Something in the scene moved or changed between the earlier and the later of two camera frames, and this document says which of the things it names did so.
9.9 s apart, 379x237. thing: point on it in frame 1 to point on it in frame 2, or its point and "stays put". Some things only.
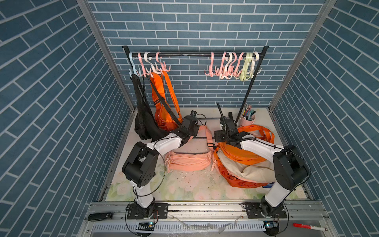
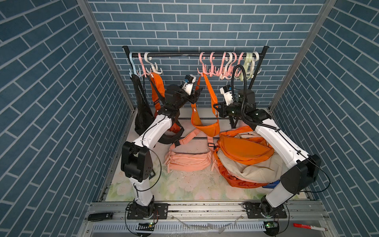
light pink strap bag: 197,161 stays put
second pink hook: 232,68 stays put
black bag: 146,126 stays put
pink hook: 163,67 to 204,69
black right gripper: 216,134 to 222,111
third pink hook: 218,74 stays put
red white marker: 310,227 stays put
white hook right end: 254,60 stays put
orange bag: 164,118 to 212,129
